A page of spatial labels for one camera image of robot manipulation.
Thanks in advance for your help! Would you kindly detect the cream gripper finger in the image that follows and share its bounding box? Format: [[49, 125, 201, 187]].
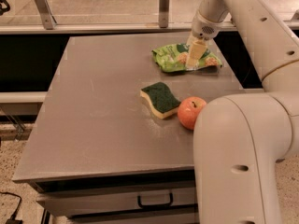
[[186, 39, 207, 69]]

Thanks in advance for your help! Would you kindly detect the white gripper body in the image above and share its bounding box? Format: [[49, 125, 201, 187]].
[[187, 11, 222, 45]]

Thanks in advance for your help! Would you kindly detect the green rice chip bag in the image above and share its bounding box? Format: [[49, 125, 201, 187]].
[[152, 43, 222, 73]]

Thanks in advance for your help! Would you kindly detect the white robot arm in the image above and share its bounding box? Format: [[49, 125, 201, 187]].
[[192, 0, 299, 224]]

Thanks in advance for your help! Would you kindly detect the red apple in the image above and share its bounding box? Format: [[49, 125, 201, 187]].
[[178, 96, 206, 130]]

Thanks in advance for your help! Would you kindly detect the green and yellow sponge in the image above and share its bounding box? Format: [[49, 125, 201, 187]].
[[140, 82, 180, 119]]

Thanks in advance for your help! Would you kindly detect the grey lower drawer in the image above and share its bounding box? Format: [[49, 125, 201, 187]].
[[67, 205, 199, 224]]

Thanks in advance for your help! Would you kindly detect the grey cabinet drawer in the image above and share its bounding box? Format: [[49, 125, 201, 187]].
[[37, 187, 197, 217]]

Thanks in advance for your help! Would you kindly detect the middle metal rail bracket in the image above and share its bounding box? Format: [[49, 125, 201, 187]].
[[158, 0, 170, 28]]

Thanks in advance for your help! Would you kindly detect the metal rail bracket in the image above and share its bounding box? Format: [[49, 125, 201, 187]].
[[158, 0, 170, 28], [34, 0, 57, 30], [292, 9, 299, 21]]

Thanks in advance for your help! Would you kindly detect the right metal rail bracket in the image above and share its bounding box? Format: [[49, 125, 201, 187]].
[[292, 9, 299, 21]]

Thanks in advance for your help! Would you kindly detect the left metal rail bracket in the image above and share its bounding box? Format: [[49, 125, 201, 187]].
[[34, 0, 57, 30]]

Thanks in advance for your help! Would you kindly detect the black drawer handle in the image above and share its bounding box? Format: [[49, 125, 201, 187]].
[[137, 192, 174, 209]]

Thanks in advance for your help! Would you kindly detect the black power cable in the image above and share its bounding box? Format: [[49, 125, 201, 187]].
[[0, 191, 23, 224]]

